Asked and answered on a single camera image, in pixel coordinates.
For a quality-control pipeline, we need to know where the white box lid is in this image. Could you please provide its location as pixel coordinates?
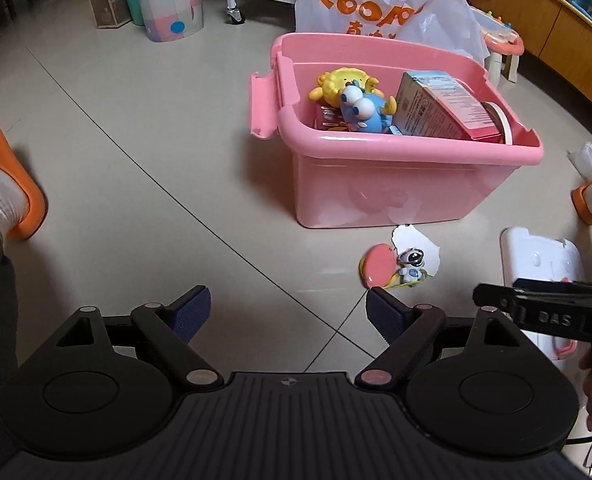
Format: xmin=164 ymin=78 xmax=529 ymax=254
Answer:
xmin=499 ymin=226 xmax=588 ymax=362

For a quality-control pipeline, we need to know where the pink plastic storage box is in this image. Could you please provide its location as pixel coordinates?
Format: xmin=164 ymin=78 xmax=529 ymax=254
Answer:
xmin=249 ymin=32 xmax=544 ymax=229

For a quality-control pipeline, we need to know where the teal and pink carton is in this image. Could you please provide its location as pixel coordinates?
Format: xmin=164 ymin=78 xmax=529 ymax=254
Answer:
xmin=392 ymin=71 xmax=504 ymax=141

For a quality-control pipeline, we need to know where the crumpled white wrapper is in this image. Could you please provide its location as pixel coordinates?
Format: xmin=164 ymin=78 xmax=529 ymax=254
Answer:
xmin=566 ymin=142 xmax=592 ymax=181

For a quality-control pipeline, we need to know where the small red box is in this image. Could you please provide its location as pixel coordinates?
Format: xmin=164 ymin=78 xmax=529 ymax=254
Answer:
xmin=316 ymin=102 xmax=349 ymax=131

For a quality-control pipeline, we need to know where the brown jar with white band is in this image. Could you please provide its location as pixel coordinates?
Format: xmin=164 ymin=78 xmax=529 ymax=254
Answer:
xmin=480 ymin=101 xmax=518 ymax=145

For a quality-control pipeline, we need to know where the pastel patterned waste bin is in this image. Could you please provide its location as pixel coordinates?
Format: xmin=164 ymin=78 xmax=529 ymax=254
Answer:
xmin=130 ymin=0 xmax=207 ymax=43

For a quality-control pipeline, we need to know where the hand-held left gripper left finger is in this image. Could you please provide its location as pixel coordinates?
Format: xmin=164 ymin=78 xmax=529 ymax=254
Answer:
xmin=53 ymin=285 xmax=227 ymax=393

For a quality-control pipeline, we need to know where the torn white card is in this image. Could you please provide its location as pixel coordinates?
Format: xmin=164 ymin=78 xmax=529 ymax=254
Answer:
xmin=391 ymin=225 xmax=443 ymax=291

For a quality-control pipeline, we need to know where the yellow lion toy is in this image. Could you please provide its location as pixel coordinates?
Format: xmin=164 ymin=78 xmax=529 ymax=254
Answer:
xmin=310 ymin=67 xmax=382 ymax=109

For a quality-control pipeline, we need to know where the blue big-eyed toy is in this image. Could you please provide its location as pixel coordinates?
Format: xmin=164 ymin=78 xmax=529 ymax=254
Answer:
xmin=338 ymin=82 xmax=399 ymax=134

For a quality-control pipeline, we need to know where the pink round toy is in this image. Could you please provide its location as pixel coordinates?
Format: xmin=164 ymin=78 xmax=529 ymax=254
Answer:
xmin=359 ymin=243 xmax=400 ymax=289

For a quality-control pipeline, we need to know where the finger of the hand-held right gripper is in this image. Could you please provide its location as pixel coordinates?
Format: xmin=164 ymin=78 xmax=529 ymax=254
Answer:
xmin=472 ymin=282 xmax=527 ymax=328

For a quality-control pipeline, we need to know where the small white robot toy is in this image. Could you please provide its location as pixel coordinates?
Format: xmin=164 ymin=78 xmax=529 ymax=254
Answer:
xmin=396 ymin=247 xmax=428 ymax=285

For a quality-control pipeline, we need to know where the white plastic shopping bag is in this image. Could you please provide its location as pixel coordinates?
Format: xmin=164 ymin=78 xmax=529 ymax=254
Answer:
xmin=295 ymin=0 xmax=491 ymax=63

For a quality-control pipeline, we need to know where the wooden cabinet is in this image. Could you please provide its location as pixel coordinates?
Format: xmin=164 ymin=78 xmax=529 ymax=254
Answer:
xmin=443 ymin=0 xmax=592 ymax=127

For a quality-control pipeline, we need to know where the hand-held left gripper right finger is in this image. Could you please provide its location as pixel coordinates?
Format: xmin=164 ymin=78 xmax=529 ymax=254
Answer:
xmin=353 ymin=286 xmax=532 ymax=393

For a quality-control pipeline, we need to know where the pink and white toy table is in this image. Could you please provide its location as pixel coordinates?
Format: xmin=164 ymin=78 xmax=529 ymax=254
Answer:
xmin=480 ymin=7 xmax=526 ymax=84

